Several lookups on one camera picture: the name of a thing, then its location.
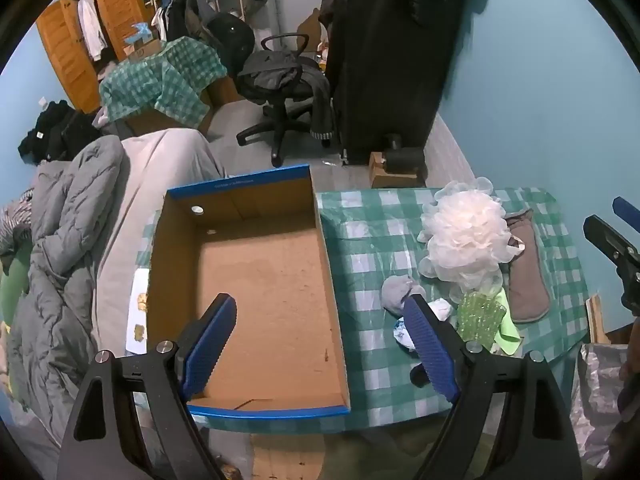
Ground large cardboard box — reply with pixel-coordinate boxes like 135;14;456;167
117;74;241;137

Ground white mesh bath loofah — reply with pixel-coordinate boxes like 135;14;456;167
417;177;513;306

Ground person's olive trouser leg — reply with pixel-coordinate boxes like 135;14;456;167
320;422;501;480

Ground dark jacket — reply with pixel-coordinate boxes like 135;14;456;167
237;50;333;142

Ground grey bed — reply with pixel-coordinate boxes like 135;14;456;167
94;129;232;361

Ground black fabric wardrobe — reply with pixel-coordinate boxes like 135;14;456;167
319;0;487;166

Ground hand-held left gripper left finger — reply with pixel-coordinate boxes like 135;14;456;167
56;294;238;480

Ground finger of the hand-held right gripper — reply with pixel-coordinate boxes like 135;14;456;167
612;196;640;233
583;214;640;272

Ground green checkered cloth cover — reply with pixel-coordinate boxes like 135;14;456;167
99;37;228;128

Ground small cardboard box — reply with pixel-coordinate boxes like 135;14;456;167
368;151;426;189

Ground grey sock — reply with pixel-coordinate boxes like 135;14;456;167
381;275;428;317

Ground blue-rimmed cardboard box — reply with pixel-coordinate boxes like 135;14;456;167
147;164;352;418

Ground wooden plank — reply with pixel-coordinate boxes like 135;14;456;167
586;295;612;346

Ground green pillow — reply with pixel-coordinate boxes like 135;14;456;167
0;240;32;323

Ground silver plastic bag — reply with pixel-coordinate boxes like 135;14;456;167
570;342;632;467

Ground green checkered tablecloth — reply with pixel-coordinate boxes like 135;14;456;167
142;187;591;433

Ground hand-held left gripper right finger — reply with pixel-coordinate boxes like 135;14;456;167
402;294;583;480

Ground white printed paper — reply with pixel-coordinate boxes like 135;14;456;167
125;267;152;357

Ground cardboard box with blue item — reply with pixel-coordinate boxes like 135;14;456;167
122;22;163;59

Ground light green cloth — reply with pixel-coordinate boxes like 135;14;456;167
470;280;523;357

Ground brown insole cloth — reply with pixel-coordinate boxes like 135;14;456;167
502;208;552;323

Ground black clothes pile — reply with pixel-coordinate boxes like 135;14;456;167
17;100;102;167

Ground green glitter scrub sponge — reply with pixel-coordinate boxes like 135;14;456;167
457;290;510;353

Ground black office chair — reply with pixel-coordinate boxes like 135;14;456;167
236;32;333;167

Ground grey quilt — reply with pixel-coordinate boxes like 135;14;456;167
9;135;126;413

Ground black sock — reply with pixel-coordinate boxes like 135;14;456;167
409;362;432;389

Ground white hanging shirt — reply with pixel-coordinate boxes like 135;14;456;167
77;0;109;62

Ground black backpack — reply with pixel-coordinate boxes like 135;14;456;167
204;10;256;77

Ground wooden wardrobe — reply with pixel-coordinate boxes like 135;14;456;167
36;0;153;113

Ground white and blue patterned sock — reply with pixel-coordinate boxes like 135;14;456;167
392;316;418;356

